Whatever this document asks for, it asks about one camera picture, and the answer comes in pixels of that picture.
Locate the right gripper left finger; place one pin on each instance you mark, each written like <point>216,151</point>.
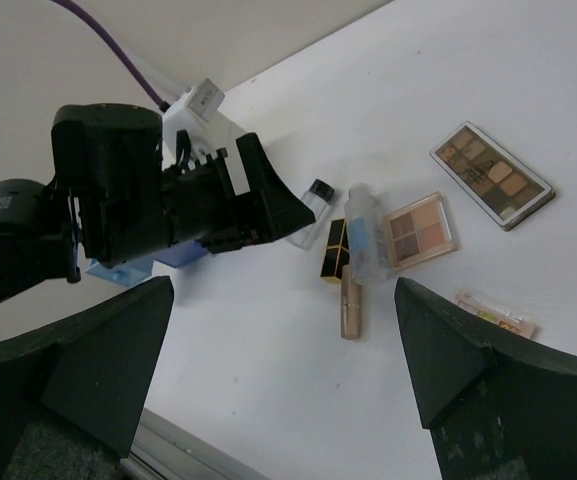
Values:
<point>72,392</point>

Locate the dark blue drawer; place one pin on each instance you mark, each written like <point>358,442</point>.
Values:
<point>181,254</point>

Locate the four pan eyeshadow palette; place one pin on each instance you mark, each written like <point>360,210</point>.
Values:
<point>419,232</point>

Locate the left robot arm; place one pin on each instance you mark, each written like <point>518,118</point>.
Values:
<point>130,182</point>

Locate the aluminium frame rail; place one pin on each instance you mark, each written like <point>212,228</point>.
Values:
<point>162,450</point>

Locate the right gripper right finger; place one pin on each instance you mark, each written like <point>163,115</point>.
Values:
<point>497,405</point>

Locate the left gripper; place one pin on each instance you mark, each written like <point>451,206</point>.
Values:
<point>201,203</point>

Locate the small clear bottle black cap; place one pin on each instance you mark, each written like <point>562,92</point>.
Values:
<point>319,198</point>

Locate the long brown eyeshadow palette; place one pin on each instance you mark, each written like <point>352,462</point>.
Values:
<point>506,189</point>

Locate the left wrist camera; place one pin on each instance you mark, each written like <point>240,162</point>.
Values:
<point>197,113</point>

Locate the colorful eyeshadow palette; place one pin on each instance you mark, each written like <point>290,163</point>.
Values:
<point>496,315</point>

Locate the light blue drawer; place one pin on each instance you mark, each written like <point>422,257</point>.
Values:
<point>128,274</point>

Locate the rose gold lipstick tube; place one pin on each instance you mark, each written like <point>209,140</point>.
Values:
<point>351,306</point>

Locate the clear bottle blue label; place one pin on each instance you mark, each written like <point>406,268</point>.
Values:
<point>369,260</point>

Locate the black gold lipstick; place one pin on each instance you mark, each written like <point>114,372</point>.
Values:
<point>336,255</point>

